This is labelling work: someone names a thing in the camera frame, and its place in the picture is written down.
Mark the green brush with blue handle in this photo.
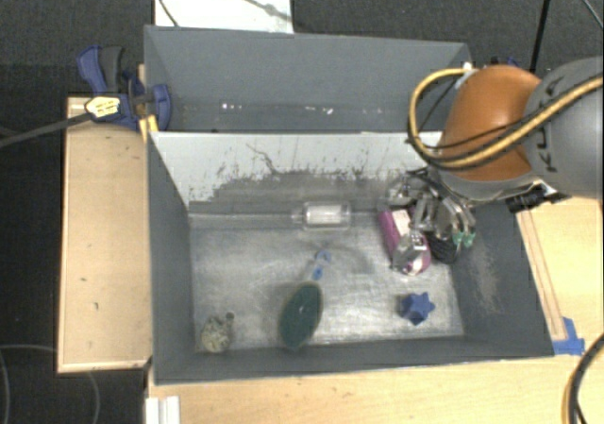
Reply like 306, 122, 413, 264
277, 248, 332, 352

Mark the grey metal bin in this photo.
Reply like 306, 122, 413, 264
143, 24, 556, 385

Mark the black ribbed round object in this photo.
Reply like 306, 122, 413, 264
429, 231, 461, 265

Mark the pale wood flat board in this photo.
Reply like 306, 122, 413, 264
56, 95, 155, 374

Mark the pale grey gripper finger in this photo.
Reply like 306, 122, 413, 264
391, 230, 428, 273

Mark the black cylinder on white bracket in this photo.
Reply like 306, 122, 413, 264
505, 179, 567, 214

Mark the blue star-shaped toy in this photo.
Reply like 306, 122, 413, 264
395, 291, 436, 327

